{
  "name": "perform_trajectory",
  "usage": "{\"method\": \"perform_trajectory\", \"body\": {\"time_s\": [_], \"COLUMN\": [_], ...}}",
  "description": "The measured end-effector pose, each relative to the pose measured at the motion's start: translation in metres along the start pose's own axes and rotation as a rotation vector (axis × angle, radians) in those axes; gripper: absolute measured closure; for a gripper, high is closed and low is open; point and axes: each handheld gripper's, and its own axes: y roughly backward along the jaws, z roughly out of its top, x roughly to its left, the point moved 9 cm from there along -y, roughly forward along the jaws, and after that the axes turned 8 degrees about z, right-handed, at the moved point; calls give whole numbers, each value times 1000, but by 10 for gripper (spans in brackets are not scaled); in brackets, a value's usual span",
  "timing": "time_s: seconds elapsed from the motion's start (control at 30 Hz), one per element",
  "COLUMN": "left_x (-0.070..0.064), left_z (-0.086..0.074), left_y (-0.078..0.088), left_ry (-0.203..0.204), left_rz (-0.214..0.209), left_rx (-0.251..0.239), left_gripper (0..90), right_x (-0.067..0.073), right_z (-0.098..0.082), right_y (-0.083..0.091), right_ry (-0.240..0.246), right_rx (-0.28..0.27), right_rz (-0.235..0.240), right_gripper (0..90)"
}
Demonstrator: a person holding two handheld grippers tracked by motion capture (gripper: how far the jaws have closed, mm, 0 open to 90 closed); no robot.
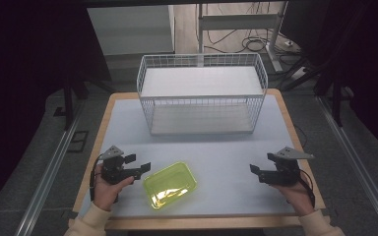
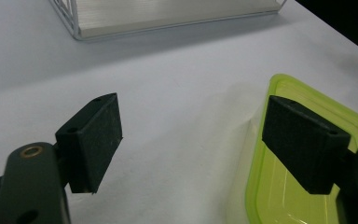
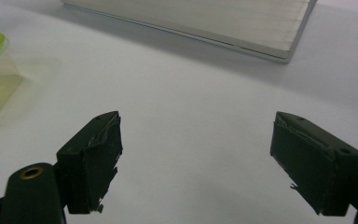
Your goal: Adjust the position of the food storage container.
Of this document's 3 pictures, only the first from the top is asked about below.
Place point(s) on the person's right hand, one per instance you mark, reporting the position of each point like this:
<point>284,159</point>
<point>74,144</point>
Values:
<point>295,196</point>

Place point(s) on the black stand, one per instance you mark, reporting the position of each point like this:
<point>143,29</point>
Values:
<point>336,98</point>
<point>69,98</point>

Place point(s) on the white cabinet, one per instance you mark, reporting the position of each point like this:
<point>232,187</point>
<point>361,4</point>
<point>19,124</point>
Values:
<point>134,29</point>

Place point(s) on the grey metal desk frame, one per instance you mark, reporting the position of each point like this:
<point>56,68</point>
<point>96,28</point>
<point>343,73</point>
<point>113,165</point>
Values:
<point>239,21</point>

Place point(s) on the yellow-green plastic tray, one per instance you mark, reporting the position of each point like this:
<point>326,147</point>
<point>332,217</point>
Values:
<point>170,185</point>

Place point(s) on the person's left hand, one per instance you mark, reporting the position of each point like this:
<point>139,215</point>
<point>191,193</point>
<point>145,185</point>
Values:
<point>106,193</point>

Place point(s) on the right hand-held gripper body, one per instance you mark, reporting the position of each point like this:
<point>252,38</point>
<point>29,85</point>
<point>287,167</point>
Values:
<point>283,172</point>

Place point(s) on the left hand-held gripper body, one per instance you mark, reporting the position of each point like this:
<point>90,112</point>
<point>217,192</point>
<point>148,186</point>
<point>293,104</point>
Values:
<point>113,167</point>

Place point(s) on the black floor plate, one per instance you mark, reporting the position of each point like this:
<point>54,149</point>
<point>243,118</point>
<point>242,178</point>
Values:
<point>78,141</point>

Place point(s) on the aluminium floor rail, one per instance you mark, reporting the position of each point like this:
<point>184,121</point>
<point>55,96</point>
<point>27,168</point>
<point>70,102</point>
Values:
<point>49,173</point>
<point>357,164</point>

